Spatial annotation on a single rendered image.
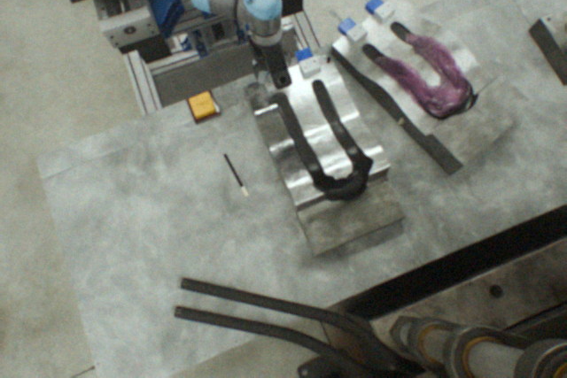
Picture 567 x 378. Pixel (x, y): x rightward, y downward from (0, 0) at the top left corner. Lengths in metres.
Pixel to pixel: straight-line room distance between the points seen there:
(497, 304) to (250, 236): 0.67
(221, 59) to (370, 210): 1.15
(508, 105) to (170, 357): 1.09
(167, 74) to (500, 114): 1.38
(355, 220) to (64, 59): 1.82
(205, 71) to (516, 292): 1.47
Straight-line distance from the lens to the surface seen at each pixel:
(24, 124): 2.55
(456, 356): 0.82
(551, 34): 1.57
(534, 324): 1.14
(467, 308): 1.36
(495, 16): 1.63
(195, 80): 2.11
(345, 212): 1.23
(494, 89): 1.38
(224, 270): 1.28
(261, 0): 0.99
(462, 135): 1.30
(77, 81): 2.53
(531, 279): 1.43
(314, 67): 1.30
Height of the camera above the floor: 2.07
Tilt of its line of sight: 75 degrees down
